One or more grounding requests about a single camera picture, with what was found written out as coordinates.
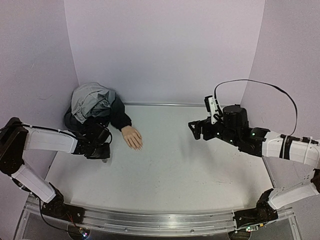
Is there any grey and black jacket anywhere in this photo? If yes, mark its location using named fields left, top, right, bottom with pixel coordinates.
left=63, top=82, right=133, bottom=136

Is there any mannequin hand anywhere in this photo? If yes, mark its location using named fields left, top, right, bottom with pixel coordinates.
left=121, top=125, right=143, bottom=151

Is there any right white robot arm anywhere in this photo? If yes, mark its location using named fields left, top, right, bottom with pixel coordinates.
left=188, top=105, right=320, bottom=210

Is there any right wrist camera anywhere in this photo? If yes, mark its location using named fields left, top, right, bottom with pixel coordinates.
left=204, top=95, right=223, bottom=125

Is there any aluminium front rail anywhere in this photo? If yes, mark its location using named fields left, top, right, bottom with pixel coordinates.
left=77, top=207, right=236, bottom=237

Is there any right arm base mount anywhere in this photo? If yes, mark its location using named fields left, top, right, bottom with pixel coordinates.
left=233, top=188, right=278, bottom=229

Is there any black camera cable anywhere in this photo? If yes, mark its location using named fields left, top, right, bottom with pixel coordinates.
left=213, top=79, right=299, bottom=137

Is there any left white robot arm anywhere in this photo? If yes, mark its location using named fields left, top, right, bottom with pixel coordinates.
left=0, top=117, right=113, bottom=219

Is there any aluminium back table rail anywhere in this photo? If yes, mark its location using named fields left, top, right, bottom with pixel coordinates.
left=123, top=101, right=241, bottom=108

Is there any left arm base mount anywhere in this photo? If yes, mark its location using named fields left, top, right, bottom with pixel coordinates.
left=39, top=183, right=85, bottom=228

